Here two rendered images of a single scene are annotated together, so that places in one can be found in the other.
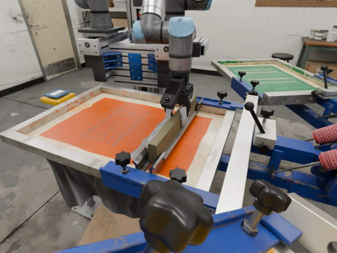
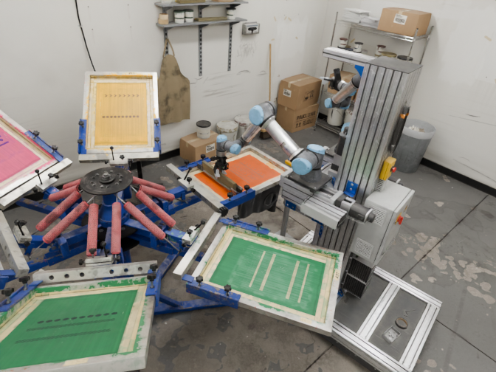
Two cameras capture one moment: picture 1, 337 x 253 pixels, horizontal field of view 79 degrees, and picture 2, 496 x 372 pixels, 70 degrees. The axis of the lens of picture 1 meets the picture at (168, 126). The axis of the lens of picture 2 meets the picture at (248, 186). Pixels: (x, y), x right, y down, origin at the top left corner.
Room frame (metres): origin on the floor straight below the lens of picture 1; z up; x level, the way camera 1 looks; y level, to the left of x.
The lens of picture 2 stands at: (1.75, -2.07, 2.52)
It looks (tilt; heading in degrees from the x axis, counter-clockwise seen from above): 34 degrees down; 112
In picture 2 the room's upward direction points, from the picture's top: 5 degrees clockwise
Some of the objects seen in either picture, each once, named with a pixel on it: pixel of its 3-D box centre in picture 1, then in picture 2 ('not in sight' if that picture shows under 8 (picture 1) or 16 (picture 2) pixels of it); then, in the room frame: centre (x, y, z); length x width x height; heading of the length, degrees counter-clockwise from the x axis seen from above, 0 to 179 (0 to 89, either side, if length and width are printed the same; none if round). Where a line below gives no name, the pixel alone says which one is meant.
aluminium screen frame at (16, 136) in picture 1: (131, 123); (238, 173); (0.74, 0.16, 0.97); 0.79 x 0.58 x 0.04; 66
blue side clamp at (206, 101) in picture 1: (203, 105); (238, 198); (0.90, -0.17, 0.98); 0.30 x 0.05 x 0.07; 66
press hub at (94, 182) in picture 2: not in sight; (120, 255); (0.32, -0.81, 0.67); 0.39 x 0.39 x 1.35
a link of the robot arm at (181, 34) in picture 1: (180, 37); (221, 143); (0.68, -0.04, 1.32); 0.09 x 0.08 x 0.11; 169
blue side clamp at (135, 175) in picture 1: (150, 186); (195, 167); (0.39, 0.05, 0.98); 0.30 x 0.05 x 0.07; 66
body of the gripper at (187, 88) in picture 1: (180, 86); (221, 162); (0.69, -0.04, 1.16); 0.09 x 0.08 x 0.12; 156
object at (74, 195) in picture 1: (98, 192); not in sight; (0.57, 0.29, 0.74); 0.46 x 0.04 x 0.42; 66
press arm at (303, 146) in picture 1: (280, 147); (179, 191); (0.52, -0.36, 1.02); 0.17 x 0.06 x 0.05; 66
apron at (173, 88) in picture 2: not in sight; (170, 83); (-0.83, 1.44, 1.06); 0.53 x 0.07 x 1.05; 66
